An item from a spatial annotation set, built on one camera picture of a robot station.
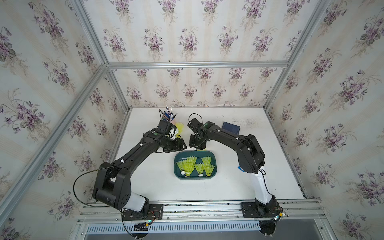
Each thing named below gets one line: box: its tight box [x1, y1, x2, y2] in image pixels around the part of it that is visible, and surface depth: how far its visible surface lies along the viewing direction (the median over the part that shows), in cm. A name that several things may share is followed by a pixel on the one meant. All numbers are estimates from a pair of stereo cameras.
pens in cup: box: [161, 105, 178, 122], surface depth 103 cm
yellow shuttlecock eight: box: [201, 156, 212, 164], surface depth 88 cm
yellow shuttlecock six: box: [176, 160, 186, 175], surface depth 86 cm
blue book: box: [222, 121, 241, 135], surface depth 110 cm
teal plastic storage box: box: [174, 151, 217, 181], surface depth 87 cm
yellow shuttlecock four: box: [195, 163, 204, 177], surface depth 86 cm
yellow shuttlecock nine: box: [183, 162, 196, 178], surface depth 84 cm
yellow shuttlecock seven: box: [186, 156, 197, 164], surface depth 88 cm
